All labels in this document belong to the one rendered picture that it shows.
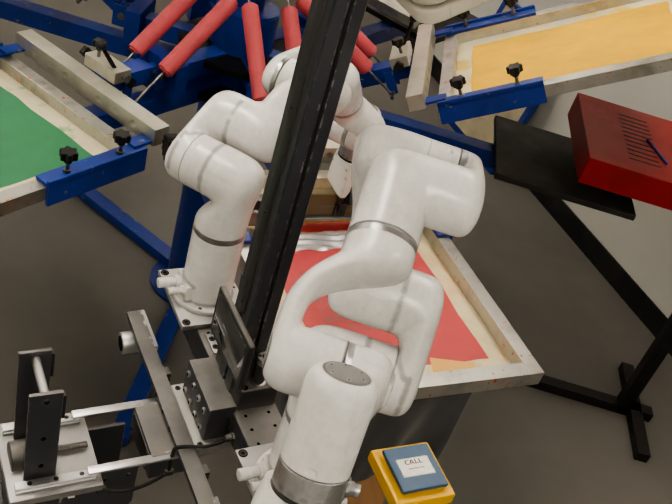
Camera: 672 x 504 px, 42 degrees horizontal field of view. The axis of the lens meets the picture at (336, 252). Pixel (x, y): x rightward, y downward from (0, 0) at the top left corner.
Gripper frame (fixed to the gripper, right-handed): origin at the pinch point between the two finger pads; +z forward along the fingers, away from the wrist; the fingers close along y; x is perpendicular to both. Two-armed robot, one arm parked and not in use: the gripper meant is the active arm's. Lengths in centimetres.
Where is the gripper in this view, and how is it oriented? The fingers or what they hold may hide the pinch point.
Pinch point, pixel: (337, 204)
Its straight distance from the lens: 224.8
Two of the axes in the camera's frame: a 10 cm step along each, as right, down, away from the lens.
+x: 9.0, -0.4, 4.3
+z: -2.5, 7.7, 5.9
